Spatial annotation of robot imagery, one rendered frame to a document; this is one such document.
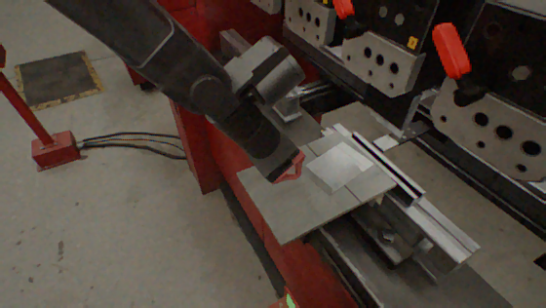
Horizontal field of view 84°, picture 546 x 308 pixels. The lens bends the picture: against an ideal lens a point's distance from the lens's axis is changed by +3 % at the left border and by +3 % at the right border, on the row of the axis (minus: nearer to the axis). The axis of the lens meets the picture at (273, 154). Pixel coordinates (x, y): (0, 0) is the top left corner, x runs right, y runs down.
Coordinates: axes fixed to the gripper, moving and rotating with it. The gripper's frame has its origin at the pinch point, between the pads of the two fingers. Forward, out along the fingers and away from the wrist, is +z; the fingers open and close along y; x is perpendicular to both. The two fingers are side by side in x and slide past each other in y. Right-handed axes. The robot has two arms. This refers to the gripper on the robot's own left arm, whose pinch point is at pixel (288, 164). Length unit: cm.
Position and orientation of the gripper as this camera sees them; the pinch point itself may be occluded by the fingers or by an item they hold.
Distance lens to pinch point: 51.7
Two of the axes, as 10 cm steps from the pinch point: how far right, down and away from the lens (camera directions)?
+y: -5.0, -6.2, 6.0
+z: 4.4, 4.1, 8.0
